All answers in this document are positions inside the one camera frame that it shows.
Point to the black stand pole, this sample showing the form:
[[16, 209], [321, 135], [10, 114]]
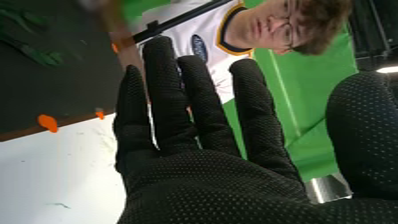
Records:
[[177, 20]]

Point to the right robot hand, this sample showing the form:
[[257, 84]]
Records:
[[224, 186]]

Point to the dark mat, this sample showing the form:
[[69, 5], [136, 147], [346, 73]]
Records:
[[53, 86]]

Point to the person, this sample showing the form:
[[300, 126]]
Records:
[[206, 30]]

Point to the green sprig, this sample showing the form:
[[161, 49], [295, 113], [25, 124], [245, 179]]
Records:
[[37, 53]]

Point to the white sheet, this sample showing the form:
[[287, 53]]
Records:
[[53, 180]]

